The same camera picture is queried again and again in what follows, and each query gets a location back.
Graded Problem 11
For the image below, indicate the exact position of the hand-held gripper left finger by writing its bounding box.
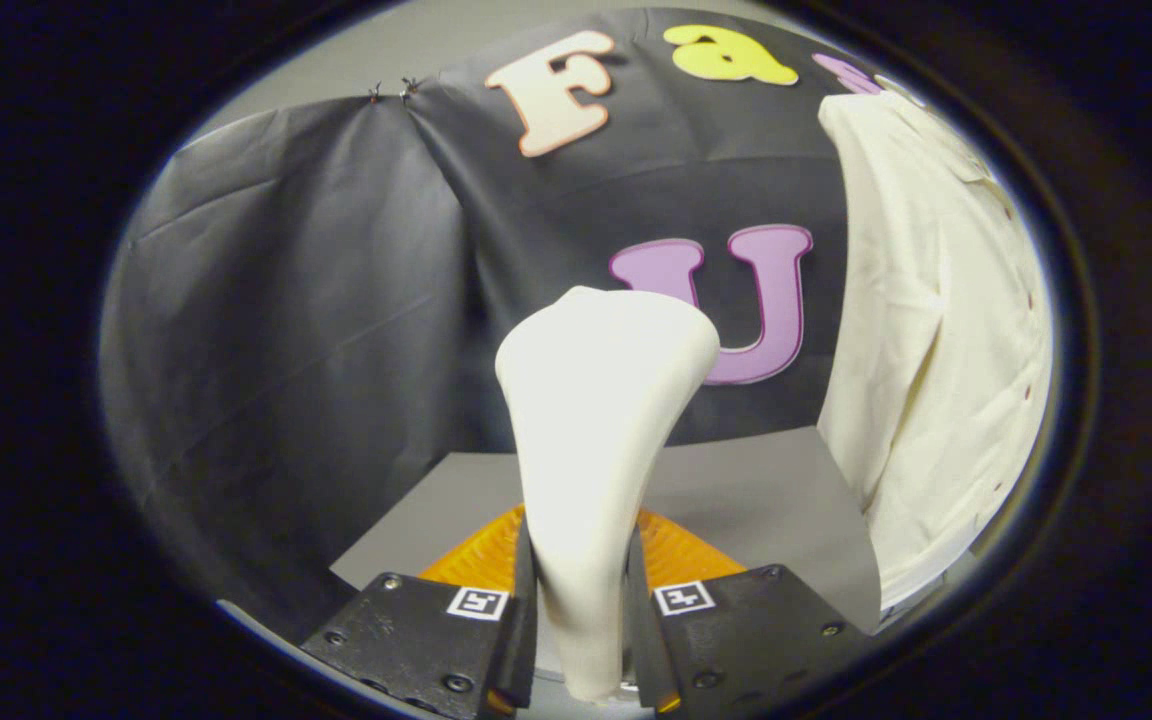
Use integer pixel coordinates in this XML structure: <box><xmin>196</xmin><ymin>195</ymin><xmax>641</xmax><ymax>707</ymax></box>
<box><xmin>301</xmin><ymin>503</ymin><xmax>540</xmax><ymax>720</ymax></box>

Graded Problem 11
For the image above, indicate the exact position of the cream button shirt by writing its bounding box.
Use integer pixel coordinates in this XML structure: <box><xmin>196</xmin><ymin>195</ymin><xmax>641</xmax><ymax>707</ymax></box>
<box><xmin>816</xmin><ymin>90</ymin><xmax>1055</xmax><ymax>611</ymax></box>

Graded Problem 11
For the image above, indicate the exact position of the white garment steamer head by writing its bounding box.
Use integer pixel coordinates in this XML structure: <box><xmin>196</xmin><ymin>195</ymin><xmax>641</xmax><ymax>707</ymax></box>
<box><xmin>494</xmin><ymin>285</ymin><xmax>722</xmax><ymax>703</ymax></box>

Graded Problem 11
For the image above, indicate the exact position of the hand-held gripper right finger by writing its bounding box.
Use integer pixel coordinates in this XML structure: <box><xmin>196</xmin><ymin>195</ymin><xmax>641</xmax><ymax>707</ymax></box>
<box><xmin>624</xmin><ymin>508</ymin><xmax>882</xmax><ymax>716</ymax></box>

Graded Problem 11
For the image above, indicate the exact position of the grey drawer cabinet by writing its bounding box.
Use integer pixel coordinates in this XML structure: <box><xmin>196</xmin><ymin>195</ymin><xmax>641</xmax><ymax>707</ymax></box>
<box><xmin>329</xmin><ymin>425</ymin><xmax>882</xmax><ymax>636</ymax></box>

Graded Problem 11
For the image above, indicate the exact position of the black backdrop cloth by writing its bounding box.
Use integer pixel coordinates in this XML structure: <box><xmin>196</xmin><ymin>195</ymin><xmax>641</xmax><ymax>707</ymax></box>
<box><xmin>98</xmin><ymin>8</ymin><xmax>937</xmax><ymax>641</ymax></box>

